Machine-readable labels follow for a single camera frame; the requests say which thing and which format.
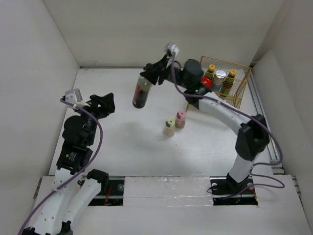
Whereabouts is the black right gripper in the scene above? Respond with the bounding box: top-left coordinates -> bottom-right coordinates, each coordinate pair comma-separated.
140,53 -> 191,90

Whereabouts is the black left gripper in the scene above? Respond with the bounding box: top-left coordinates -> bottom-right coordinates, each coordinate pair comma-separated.
75,92 -> 114,144

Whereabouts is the tall dark soy sauce bottle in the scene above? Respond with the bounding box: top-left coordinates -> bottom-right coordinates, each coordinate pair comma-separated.
133,76 -> 153,109

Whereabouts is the red lid sauce jar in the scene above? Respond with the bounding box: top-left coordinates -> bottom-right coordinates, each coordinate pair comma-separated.
201,77 -> 212,88

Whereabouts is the yellow cap sauce bottle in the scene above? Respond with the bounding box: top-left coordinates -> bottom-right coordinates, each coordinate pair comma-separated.
220,69 -> 237,97
204,64 -> 216,79

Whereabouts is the yellow-green lid spice shaker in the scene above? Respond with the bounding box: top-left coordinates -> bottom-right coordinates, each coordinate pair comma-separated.
163,118 -> 175,137

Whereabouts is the silver lid white granule jar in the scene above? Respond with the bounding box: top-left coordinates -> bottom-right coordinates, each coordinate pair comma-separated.
211,70 -> 226,92

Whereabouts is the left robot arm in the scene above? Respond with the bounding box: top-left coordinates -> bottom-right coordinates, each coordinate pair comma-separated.
18,89 -> 115,235

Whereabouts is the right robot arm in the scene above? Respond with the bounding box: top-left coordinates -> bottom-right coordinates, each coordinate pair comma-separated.
133,54 -> 269,195

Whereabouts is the pink lid spice shaker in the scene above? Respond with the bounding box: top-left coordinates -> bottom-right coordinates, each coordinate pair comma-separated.
175,110 -> 186,129

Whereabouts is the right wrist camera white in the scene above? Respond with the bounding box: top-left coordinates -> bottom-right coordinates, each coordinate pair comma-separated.
164,42 -> 179,57

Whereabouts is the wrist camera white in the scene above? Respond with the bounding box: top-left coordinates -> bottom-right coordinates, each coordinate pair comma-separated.
164,42 -> 179,57
61,88 -> 83,105

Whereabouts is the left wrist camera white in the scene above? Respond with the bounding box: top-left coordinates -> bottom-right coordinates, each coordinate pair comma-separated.
61,88 -> 83,105

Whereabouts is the gold wire rack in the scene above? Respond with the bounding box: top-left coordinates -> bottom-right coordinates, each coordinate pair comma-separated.
186,55 -> 252,114

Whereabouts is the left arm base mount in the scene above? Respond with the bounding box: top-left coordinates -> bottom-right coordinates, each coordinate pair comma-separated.
89,178 -> 125,207

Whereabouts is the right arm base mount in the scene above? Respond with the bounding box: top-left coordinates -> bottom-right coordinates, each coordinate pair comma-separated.
207,178 -> 258,206

